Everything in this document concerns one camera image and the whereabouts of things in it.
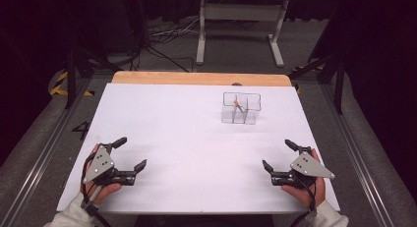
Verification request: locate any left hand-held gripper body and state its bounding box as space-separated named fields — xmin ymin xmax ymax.
xmin=82 ymin=144 xmax=138 ymax=187

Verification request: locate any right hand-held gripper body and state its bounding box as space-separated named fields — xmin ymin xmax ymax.
xmin=270 ymin=145 xmax=336 ymax=190

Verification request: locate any clear acrylic organizer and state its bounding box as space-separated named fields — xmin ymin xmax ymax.
xmin=220 ymin=91 xmax=263 ymax=126

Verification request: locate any person's left hand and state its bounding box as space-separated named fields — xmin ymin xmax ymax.
xmin=79 ymin=142 xmax=123 ymax=207

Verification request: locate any person's right hand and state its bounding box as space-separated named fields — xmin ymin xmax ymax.
xmin=280 ymin=148 xmax=328 ymax=209

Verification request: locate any white board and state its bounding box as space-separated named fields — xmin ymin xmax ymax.
xmin=56 ymin=83 xmax=341 ymax=215

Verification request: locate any black tripod stand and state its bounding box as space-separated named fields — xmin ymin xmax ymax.
xmin=63 ymin=46 xmax=125 ymax=111
xmin=288 ymin=10 xmax=349 ymax=116

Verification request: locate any yellow black floor tape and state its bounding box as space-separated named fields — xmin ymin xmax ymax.
xmin=292 ymin=65 xmax=325 ymax=73
xmin=48 ymin=71 xmax=96 ymax=97

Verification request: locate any wooden table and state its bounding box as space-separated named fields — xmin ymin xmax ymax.
xmin=111 ymin=71 xmax=293 ymax=88

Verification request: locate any dark device with red light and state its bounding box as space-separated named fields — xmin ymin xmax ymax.
xmin=122 ymin=0 xmax=146 ymax=55

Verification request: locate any white metal stand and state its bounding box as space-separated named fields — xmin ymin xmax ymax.
xmin=195 ymin=0 xmax=290 ymax=69

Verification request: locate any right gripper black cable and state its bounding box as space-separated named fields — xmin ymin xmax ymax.
xmin=289 ymin=176 xmax=320 ymax=227

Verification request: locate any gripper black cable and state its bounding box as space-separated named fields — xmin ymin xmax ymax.
xmin=80 ymin=153 xmax=113 ymax=227
xmin=289 ymin=176 xmax=320 ymax=227

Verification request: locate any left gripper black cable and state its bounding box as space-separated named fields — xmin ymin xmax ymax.
xmin=80 ymin=153 xmax=113 ymax=227

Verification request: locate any metal floor rail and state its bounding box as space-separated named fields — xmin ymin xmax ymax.
xmin=0 ymin=78 xmax=93 ymax=227
xmin=319 ymin=83 xmax=398 ymax=227

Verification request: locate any bundle of floor cables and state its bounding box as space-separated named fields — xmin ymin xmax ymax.
xmin=130 ymin=16 xmax=202 ymax=73

